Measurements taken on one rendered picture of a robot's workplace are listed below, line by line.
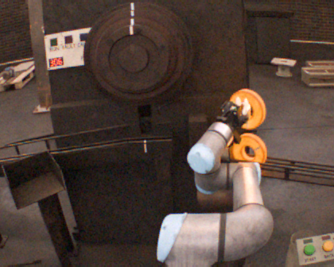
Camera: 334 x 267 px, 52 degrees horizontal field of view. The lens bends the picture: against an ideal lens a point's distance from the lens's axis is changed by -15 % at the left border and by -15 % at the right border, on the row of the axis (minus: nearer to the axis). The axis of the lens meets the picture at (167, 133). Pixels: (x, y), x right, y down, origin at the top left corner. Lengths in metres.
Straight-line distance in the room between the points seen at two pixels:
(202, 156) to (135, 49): 0.52
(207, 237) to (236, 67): 1.14
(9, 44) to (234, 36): 7.37
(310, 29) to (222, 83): 6.51
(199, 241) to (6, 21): 8.16
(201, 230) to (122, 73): 0.93
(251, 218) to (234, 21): 1.12
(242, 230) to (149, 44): 0.95
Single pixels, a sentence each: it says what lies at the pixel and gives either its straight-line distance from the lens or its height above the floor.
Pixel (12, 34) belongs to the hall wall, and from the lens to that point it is 8.67.
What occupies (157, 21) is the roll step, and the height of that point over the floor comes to 1.26.
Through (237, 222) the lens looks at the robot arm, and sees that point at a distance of 0.81.
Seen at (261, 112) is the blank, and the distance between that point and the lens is 1.49.
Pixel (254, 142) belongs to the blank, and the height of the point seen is 0.76.
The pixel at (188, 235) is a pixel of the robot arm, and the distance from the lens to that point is 0.80.
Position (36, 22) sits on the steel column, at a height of 1.13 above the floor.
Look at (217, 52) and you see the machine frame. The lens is 1.77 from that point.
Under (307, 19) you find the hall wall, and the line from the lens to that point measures 8.18.
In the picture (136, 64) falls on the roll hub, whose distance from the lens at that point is 1.54.
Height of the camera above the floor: 1.46
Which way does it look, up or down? 24 degrees down
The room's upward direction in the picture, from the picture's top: 5 degrees counter-clockwise
